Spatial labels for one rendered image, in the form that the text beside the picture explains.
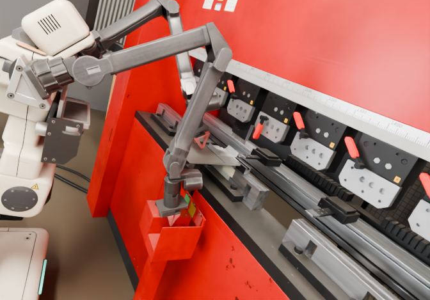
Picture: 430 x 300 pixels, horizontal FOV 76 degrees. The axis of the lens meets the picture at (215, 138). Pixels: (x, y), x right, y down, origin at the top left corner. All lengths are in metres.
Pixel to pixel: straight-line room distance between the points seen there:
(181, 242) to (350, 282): 0.55
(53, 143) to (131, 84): 0.94
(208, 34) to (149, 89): 1.10
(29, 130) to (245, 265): 0.85
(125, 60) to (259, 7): 0.69
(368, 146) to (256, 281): 0.54
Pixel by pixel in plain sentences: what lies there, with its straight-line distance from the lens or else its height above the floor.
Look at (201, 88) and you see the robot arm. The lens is 0.87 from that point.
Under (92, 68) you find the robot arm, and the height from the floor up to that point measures 1.25.
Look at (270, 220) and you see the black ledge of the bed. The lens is 1.16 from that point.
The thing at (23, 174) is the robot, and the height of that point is 0.82.
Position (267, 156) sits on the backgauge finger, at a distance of 1.37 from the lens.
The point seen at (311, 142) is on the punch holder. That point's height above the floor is 1.24.
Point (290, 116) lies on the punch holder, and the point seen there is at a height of 1.28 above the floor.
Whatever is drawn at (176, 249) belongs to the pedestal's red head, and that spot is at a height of 0.71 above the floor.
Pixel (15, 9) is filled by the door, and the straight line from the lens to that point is 4.43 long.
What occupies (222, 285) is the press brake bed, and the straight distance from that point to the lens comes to 1.16.
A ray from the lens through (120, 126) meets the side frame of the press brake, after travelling 1.94.
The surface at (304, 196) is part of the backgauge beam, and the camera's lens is 1.30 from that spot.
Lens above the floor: 1.40
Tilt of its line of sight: 16 degrees down
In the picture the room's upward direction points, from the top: 21 degrees clockwise
